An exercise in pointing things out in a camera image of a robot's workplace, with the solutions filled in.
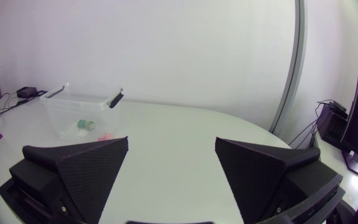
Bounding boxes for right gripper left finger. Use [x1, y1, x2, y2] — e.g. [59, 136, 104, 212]
[9, 136, 129, 224]

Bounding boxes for black power cable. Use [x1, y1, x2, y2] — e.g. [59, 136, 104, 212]
[0, 90, 48, 123]

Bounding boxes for clear plastic container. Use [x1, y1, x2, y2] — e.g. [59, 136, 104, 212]
[39, 83, 125, 142]

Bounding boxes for black computer box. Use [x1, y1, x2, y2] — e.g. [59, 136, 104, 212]
[316, 104, 351, 152]

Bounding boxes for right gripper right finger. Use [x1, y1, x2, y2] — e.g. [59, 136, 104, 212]
[214, 137, 344, 224]

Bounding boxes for black power brick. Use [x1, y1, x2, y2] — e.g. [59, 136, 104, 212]
[16, 86, 38, 99]

